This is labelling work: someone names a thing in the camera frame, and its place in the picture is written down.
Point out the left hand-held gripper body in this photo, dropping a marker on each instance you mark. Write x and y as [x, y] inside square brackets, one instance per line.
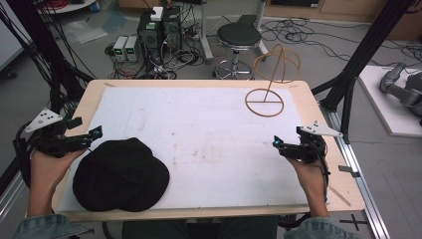
[49, 141]

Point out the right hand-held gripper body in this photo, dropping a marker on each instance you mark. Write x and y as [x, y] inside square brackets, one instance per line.
[307, 149]

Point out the black hat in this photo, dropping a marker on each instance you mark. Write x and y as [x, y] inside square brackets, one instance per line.
[121, 176]

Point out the person's left hand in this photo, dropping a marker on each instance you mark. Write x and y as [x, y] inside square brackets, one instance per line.
[49, 171]

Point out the person's right hand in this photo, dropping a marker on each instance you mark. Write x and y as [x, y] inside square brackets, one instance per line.
[308, 181]

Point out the white table mat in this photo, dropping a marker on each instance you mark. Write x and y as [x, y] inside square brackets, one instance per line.
[205, 142]

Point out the white platform board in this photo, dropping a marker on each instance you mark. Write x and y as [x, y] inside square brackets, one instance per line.
[381, 109]

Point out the grey power supply unit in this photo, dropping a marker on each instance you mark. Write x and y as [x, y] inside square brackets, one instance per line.
[131, 48]
[119, 48]

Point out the black computer tower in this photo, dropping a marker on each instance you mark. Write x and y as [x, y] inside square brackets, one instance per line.
[171, 28]
[150, 36]

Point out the black round stool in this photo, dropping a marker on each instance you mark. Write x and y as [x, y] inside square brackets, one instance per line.
[238, 35]

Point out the white desk leg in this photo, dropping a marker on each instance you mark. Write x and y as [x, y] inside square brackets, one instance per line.
[261, 23]
[205, 30]

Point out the white box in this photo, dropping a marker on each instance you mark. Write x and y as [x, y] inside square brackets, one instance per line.
[156, 13]

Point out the aluminium rail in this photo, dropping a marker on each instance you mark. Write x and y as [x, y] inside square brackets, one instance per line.
[361, 186]

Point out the black metal frame post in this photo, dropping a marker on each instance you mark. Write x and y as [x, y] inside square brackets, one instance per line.
[43, 49]
[365, 49]

